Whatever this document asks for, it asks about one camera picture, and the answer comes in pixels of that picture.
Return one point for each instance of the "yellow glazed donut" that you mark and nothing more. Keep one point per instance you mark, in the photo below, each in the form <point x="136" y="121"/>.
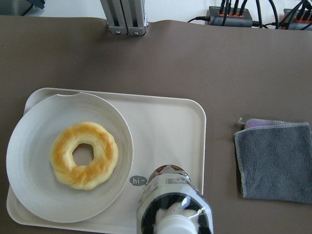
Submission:
<point x="84" y="177"/>

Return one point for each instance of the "tea bottle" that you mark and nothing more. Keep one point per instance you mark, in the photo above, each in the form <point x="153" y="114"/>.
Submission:
<point x="171" y="204"/>

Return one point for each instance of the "white plate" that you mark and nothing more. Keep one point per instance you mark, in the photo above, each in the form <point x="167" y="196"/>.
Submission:
<point x="30" y="172"/>

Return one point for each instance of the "grey usb hub right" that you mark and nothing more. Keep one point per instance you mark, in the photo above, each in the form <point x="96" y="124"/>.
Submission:
<point x="298" y="23"/>

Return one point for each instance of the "beige tray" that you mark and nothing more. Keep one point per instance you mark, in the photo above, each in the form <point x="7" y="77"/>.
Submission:
<point x="164" y="131"/>

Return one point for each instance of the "dark grey cloth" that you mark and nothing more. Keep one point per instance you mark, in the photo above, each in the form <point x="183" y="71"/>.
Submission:
<point x="275" y="160"/>

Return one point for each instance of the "aluminium frame post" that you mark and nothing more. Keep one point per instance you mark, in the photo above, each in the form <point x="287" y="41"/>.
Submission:
<point x="125" y="17"/>

